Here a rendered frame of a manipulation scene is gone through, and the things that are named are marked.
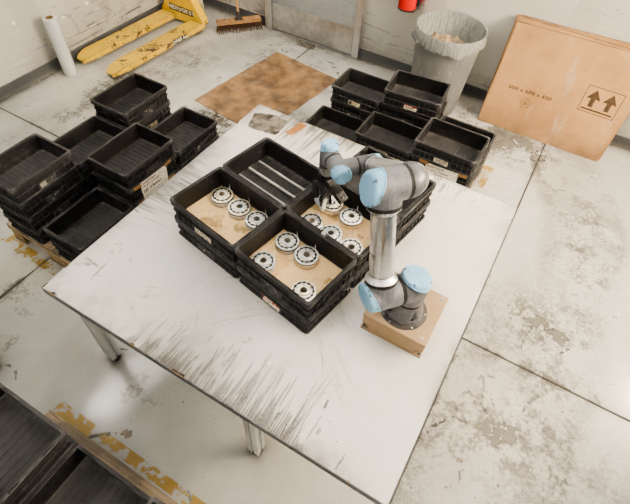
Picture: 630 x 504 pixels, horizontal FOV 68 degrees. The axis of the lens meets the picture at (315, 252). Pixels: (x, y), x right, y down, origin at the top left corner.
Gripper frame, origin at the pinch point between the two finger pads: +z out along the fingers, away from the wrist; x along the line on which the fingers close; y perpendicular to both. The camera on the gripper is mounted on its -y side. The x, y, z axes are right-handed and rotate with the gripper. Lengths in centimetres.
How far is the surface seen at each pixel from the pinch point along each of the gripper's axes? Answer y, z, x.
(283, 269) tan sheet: -11.3, 2.8, 36.2
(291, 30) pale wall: 255, 78, -208
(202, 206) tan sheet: 39, 3, 40
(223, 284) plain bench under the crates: 7, 16, 54
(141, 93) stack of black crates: 185, 36, -7
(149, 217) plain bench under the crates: 61, 16, 57
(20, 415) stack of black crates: 22, 37, 143
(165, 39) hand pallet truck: 311, 75, -97
